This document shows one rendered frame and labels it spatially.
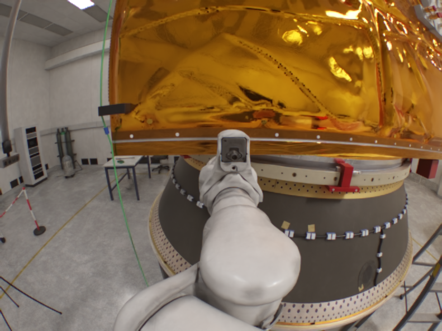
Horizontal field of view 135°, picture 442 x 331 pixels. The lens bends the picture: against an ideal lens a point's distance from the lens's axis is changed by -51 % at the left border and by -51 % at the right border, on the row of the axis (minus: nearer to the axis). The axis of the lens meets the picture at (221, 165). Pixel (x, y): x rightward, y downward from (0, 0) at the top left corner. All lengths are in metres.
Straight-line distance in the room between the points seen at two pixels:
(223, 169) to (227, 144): 0.03
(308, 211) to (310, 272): 0.23
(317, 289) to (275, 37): 0.87
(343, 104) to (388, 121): 0.28
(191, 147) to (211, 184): 0.34
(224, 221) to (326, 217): 0.59
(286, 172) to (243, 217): 0.49
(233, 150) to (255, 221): 0.11
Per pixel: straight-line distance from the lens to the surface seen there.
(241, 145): 0.23
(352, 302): 0.92
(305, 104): 0.59
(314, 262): 0.74
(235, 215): 0.16
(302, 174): 0.64
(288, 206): 0.69
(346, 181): 0.68
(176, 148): 0.59
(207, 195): 0.26
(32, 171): 7.27
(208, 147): 0.58
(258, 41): 0.57
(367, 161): 0.78
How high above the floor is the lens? 1.90
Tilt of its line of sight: 17 degrees down
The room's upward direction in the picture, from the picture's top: straight up
